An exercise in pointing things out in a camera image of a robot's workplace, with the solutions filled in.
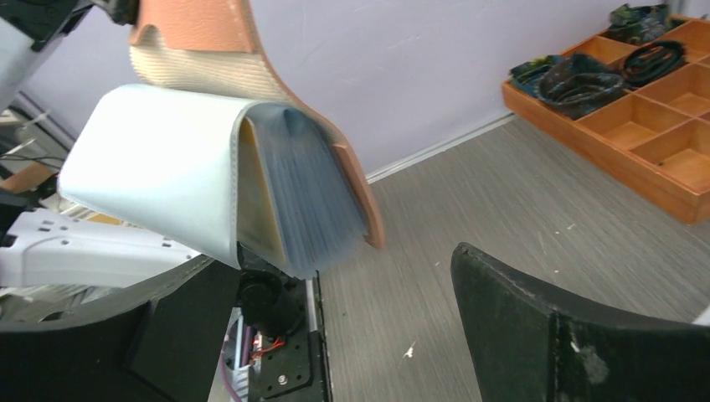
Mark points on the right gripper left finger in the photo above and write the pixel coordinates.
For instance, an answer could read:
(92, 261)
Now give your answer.
(157, 340)

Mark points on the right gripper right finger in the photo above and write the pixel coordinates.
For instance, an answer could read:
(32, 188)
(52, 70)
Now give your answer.
(530, 340)

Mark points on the pink leather card holder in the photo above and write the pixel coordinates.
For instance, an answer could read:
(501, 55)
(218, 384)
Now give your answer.
(213, 150)

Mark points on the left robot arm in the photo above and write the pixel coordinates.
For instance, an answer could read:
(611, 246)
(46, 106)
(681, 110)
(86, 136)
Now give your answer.
(51, 250)

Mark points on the orange compartment tray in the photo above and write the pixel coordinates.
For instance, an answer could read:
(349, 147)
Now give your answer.
(655, 140)

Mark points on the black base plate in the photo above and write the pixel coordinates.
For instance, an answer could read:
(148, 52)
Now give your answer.
(275, 348)

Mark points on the black coiled strap large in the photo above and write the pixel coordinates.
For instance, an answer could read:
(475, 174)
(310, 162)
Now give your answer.
(580, 85)

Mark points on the black coiled strap small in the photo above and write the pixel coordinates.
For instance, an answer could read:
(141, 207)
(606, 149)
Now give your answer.
(652, 61)

